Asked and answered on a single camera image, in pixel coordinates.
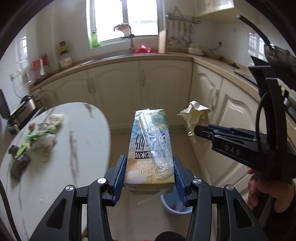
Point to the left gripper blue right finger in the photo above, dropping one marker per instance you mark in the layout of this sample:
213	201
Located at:
183	179

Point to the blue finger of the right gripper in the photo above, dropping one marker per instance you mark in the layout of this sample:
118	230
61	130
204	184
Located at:
209	131

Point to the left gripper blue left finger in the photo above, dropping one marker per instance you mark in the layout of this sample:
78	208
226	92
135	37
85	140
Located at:
118	183

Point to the cream paper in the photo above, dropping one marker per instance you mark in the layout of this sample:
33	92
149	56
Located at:
195	114

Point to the milk carton box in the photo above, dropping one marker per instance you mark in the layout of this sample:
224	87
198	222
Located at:
150	167

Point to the light blue trash bin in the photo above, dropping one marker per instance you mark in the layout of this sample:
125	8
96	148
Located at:
172	205

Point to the cream kitchen cabinets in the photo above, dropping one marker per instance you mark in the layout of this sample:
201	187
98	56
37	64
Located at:
119	86

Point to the black plastic bag trash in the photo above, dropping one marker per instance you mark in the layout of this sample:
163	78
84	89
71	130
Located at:
20	162

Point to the right hand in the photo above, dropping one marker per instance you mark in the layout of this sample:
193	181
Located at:
282	192

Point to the white marble round table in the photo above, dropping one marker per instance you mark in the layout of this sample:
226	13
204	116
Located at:
79	157

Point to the stacked white dishes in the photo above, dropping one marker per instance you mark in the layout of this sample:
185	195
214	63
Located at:
195	49

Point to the black pan on stove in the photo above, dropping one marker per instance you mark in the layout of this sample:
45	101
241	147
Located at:
276	56

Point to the wooden cutting board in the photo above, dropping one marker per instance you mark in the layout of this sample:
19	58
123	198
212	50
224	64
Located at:
162	41

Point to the black electric grill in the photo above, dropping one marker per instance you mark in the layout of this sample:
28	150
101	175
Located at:
20	116

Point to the glass jar with label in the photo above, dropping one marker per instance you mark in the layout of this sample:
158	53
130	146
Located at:
65	58

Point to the window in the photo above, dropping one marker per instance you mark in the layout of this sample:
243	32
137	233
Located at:
146	18

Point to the sink faucet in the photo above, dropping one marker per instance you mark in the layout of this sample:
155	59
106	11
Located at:
126	29

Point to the green bottle on sill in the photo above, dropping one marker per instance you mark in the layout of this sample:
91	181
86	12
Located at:
94	39

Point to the red utensil rack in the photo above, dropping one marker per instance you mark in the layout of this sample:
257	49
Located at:
40	68

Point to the hanging utensil rail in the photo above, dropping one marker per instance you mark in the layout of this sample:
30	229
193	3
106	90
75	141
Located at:
181	28

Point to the wall socket strip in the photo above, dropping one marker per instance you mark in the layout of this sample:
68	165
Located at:
15	74

